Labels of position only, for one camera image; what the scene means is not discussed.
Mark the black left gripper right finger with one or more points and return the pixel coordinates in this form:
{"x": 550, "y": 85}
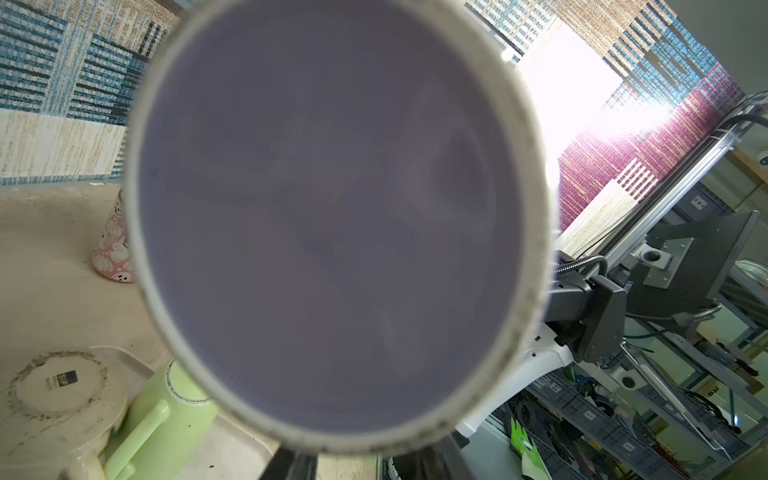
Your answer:
{"x": 443, "y": 460}

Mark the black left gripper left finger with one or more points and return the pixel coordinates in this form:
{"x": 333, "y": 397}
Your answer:
{"x": 287, "y": 464}

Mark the green mug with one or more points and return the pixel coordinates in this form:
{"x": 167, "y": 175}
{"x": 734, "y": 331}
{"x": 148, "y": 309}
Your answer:
{"x": 164, "y": 426}

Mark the beige ceramic teapot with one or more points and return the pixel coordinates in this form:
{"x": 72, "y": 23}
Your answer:
{"x": 58, "y": 411}

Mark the purple mug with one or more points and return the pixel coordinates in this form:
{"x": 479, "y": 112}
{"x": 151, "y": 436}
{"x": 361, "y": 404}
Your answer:
{"x": 341, "y": 216}

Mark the pink patterned mug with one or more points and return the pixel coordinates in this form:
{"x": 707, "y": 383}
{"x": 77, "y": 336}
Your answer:
{"x": 111, "y": 258}

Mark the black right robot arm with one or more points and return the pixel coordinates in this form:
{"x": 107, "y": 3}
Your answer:
{"x": 584, "y": 321}

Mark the white plastic tray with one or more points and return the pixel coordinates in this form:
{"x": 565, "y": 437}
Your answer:
{"x": 227, "y": 451}

